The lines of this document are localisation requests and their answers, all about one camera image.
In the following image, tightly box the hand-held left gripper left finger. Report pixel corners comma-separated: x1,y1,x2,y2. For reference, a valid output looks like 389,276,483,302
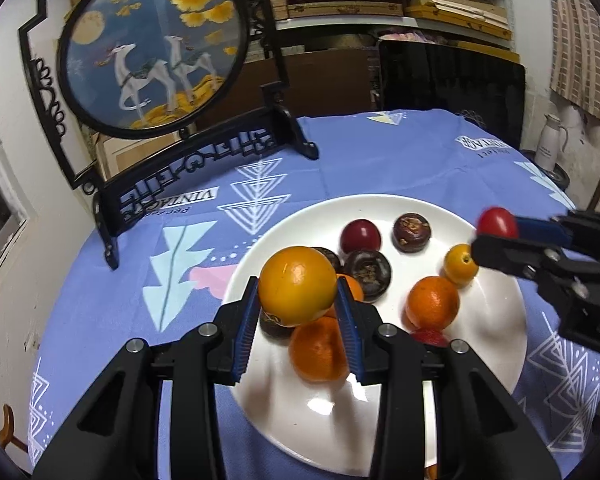
32,276,261,480

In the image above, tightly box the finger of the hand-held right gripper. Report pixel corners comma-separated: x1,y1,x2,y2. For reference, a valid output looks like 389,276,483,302
515,217,572,247
471,234,564,282

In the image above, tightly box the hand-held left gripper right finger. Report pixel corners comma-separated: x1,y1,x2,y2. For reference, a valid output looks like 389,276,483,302
336,277,561,480

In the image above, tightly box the small yellow kumquat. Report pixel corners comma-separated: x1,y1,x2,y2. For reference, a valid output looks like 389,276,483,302
443,243,480,288

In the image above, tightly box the large orange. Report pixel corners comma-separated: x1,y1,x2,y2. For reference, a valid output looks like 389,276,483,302
258,246,338,327

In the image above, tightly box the white round plate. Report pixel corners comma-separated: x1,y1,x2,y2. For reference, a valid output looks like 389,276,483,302
222,194,526,478

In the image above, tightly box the dark passion fruit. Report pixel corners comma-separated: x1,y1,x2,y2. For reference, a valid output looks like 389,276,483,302
392,213,433,252

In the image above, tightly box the dark red plum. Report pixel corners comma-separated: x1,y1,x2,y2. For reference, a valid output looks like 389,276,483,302
341,219,382,254

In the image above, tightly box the white jug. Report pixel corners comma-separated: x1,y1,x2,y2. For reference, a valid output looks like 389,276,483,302
536,112,571,171

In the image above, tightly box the blue printed tablecloth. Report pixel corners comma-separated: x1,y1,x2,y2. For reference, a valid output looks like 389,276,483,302
27,109,600,480

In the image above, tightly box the black case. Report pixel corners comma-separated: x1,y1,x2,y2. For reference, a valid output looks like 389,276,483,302
377,40,526,151

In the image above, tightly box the striped curtain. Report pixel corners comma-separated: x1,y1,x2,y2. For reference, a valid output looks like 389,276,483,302
545,0,600,128

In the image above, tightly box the light wooden board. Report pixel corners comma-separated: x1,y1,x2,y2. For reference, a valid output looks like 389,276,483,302
95,130,183,181

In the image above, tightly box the curved wooden chair back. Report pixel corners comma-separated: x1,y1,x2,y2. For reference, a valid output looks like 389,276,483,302
0,405,29,455

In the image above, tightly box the brown cardboard box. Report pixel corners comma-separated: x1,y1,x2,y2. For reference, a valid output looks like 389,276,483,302
195,50,381,126

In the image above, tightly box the round deer screen ornament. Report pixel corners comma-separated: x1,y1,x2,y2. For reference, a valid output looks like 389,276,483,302
19,0,321,271

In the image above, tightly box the white wall shelf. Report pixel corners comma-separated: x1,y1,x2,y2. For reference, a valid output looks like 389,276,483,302
260,0,516,53

